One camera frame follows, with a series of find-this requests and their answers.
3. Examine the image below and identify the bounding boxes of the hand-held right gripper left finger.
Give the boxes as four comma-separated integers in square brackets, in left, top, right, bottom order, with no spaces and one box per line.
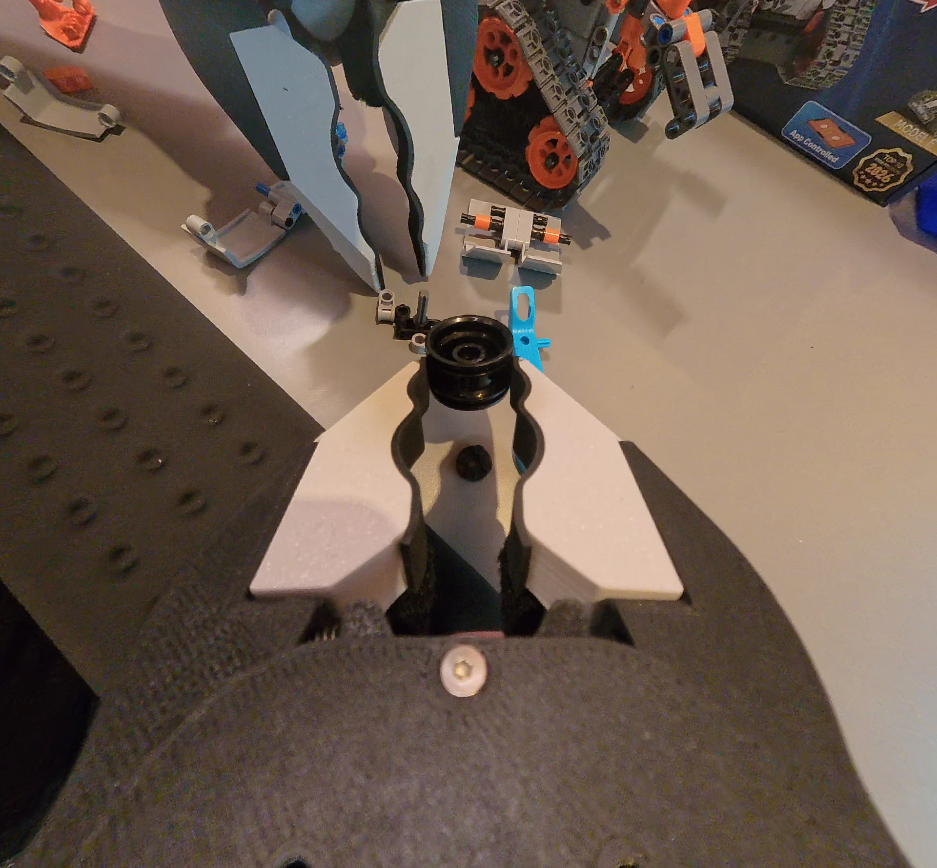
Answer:
[249,359,433,604]

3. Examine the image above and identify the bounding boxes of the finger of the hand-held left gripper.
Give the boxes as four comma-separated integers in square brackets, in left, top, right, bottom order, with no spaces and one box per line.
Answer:
[357,0,464,279]
[229,10,385,292]

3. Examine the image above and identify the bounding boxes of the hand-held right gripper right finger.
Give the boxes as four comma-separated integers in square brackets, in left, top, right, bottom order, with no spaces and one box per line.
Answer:
[505,361,685,607]

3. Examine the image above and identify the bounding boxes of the black toy wheel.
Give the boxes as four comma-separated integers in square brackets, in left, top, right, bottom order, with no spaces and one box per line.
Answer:
[425,313,513,411]

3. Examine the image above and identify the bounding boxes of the small grey black connector assembly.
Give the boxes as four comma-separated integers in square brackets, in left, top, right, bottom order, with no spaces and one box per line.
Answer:
[375,289,433,358]

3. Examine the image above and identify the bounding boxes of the grey orange tracked toy robot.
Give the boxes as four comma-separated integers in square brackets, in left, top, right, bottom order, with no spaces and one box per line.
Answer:
[457,0,736,213]

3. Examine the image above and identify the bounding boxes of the grey curved toy panel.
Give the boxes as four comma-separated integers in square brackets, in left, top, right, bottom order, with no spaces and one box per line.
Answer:
[0,55,127,143]
[182,182,303,270]

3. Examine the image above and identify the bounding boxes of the grey panel assembly orange bushes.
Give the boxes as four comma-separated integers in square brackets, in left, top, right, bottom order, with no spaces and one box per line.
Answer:
[460,198,573,276]

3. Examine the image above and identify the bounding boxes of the orange toy brick piece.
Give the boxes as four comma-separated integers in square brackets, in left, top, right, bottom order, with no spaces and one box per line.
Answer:
[26,0,98,52]

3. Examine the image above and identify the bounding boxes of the blue brick separator tool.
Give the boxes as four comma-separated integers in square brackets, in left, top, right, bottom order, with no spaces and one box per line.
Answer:
[509,286,551,376]

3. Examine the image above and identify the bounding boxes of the black perforated panel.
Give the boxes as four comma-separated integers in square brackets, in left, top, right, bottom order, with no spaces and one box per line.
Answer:
[0,124,323,693]

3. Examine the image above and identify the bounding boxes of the blue toy product box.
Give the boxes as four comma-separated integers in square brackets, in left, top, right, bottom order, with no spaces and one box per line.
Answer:
[728,0,937,208]

